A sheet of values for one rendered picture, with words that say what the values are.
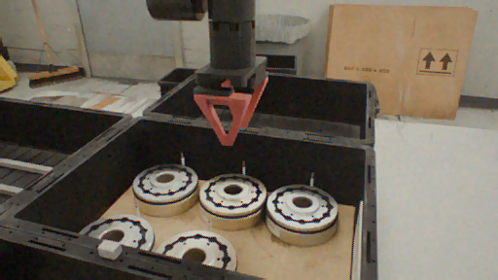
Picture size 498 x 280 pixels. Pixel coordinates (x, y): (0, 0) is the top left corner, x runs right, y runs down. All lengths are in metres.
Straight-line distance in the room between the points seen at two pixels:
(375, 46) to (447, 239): 2.41
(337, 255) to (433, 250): 0.29
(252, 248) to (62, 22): 3.79
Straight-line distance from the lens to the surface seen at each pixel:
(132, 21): 3.69
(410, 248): 0.77
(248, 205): 0.54
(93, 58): 4.03
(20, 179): 0.76
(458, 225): 0.86
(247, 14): 0.45
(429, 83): 3.18
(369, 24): 3.09
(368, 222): 0.43
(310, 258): 0.52
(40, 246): 0.43
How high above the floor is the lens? 1.19
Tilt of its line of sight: 28 degrees down
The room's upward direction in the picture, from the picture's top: straight up
